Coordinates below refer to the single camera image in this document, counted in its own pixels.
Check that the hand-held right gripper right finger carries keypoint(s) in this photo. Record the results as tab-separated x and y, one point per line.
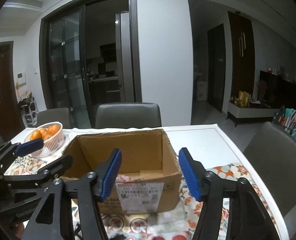
190	177

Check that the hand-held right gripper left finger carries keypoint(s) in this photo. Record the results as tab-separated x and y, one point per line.
110	177

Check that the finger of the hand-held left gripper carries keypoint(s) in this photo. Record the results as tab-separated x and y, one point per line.
29	146
55	166

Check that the brown cardboard box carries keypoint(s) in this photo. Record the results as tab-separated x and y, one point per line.
137	150

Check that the person's left hand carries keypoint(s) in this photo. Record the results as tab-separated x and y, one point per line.
17	231

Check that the white plastic fruit basket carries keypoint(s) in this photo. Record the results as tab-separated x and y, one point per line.
54	142

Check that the white storage rack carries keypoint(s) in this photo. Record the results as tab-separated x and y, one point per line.
29	110

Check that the white tile-patterned tablecloth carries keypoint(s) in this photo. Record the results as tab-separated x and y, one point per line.
220	152

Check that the dark wooden entrance door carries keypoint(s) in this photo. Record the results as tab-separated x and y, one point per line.
6	97

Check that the dark framed sliding glass door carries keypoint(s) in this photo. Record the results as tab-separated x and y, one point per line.
62	67

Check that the white low television stand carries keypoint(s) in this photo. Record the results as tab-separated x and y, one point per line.
248	113

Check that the hallway cardboard boxes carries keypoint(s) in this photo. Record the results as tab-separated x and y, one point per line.
201	91

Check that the yellow gift boxes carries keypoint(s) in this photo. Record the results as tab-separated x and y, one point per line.
244	98

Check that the dark interior door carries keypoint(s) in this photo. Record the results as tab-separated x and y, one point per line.
216	67

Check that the pile of colourful clothes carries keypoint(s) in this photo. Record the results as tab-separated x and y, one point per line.
292	122

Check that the silver refrigerator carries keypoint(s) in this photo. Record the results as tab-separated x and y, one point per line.
122	55

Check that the black range hood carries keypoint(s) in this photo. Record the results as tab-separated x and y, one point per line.
109	52

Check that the black television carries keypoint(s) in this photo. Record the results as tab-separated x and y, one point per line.
280	90

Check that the tall dark wooden cabinet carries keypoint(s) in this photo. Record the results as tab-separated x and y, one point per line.
241	62

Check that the white wall intercom panel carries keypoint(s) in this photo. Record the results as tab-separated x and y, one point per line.
21	78

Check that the white wall switch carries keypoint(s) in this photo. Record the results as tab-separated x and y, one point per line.
35	69

